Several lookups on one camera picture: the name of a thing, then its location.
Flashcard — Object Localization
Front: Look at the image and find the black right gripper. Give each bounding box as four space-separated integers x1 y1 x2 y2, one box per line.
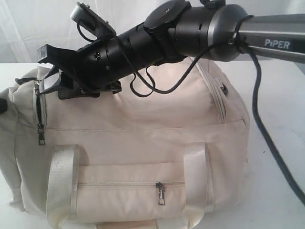
37 11 185 99

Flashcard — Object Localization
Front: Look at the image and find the beige duffel bag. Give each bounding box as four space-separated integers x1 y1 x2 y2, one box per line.
0 60 251 229

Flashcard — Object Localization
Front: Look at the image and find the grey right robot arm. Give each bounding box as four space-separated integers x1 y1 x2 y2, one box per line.
35 0 305 99

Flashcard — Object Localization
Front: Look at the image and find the front pocket zipper pull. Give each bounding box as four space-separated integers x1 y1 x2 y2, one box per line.
156 182 165 206

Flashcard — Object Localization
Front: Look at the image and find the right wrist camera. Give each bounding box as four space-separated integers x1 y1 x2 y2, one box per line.
70 2 116 43

